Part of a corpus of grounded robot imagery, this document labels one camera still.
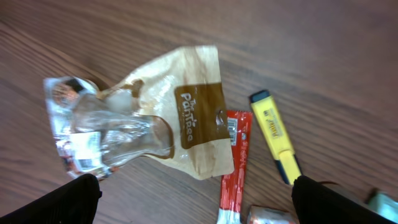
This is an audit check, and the teal orange tissue pack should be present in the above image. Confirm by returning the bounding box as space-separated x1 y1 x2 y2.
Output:
368 191 398 223

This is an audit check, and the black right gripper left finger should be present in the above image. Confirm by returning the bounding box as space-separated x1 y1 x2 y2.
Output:
1 174 102 224

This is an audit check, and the small orange snack packet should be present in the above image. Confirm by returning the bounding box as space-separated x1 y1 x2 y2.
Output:
247 205 295 224

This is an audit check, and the red snack stick packet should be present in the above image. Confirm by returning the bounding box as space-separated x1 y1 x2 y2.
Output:
217 110 252 224

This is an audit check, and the beige brown snack pouch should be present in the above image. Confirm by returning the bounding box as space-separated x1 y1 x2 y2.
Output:
72 45 234 180

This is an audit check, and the silver red crinkled wrapper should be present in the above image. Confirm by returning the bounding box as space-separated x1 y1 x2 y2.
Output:
44 77 119 180

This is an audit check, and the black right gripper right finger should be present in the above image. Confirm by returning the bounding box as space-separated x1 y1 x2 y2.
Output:
292 175 394 224

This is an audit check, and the yellow highlighter marker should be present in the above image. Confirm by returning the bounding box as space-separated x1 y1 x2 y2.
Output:
249 90 302 185

